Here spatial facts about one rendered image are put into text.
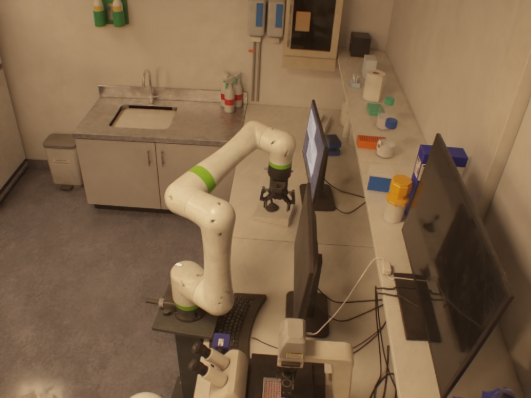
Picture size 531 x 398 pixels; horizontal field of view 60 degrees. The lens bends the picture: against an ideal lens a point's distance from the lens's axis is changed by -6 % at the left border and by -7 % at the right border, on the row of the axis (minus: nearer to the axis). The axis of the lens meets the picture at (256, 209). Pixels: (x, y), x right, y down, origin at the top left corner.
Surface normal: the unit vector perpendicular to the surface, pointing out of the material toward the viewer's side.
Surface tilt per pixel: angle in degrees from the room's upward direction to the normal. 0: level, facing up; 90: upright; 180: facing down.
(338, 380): 90
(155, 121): 0
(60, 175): 92
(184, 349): 90
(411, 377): 0
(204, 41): 90
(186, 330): 0
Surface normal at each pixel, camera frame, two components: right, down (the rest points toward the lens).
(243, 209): 0.04, -0.79
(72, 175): -0.07, 0.63
